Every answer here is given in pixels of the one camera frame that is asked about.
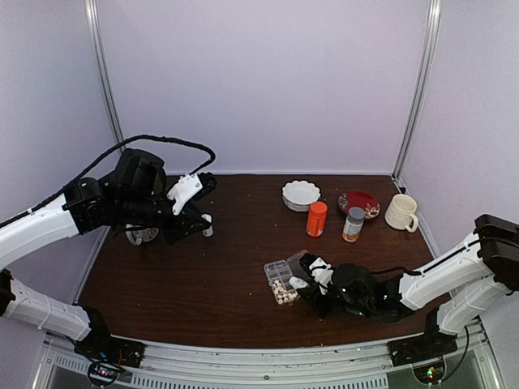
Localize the right aluminium frame post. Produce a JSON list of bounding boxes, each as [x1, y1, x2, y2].
[[392, 0, 441, 187]]

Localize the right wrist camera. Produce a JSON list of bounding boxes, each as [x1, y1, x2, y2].
[[311, 256, 334, 295]]

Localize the cream ceramic mug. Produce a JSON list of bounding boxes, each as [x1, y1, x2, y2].
[[384, 194, 418, 233]]

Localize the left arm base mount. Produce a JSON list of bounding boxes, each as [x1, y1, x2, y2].
[[72, 307, 145, 373]]

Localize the white floral mug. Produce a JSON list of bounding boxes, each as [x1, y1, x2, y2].
[[126, 229, 159, 246]]

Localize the orange pill bottle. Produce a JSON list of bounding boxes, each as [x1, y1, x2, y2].
[[306, 201, 328, 237]]

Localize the red patterned plate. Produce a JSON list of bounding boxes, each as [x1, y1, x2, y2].
[[337, 190, 380, 220]]

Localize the aluminium frame post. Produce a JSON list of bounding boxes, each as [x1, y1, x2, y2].
[[84, 0, 125, 144], [392, 0, 441, 187]]

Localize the taller small white bottle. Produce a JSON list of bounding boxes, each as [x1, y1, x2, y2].
[[202, 227, 213, 237]]

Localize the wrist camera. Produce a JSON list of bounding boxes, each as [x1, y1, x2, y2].
[[166, 172, 217, 216], [311, 256, 334, 295]]

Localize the shorter small white bottle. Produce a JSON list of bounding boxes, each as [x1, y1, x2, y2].
[[289, 276, 309, 289]]

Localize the grey capped white orange bottle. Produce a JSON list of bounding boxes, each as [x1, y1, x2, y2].
[[342, 207, 365, 243]]

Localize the front aluminium rail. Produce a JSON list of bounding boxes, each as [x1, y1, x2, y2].
[[31, 332, 503, 388]]

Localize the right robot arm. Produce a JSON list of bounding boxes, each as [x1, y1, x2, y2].
[[289, 214, 518, 358]]

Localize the left black braided cable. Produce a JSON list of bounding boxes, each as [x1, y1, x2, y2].
[[0, 135, 216, 224]]

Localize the clear plastic pill organizer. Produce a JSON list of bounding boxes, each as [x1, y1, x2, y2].
[[264, 250, 308, 306]]

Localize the beige pills in organizer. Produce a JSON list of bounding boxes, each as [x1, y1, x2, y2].
[[277, 293, 299, 306]]

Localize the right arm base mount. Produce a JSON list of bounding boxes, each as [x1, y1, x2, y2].
[[388, 308, 457, 386]]

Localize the white pills in organizer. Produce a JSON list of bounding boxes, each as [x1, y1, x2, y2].
[[272, 280, 287, 297]]

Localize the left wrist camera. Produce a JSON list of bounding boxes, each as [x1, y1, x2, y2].
[[166, 172, 217, 216]]

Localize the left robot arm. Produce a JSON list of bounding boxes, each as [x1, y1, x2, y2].
[[1, 149, 217, 360]]

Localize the left aluminium frame post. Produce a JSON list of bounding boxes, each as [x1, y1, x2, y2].
[[84, 0, 125, 144]]

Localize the white fluted bowl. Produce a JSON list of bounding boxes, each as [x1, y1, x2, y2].
[[281, 180, 321, 212]]

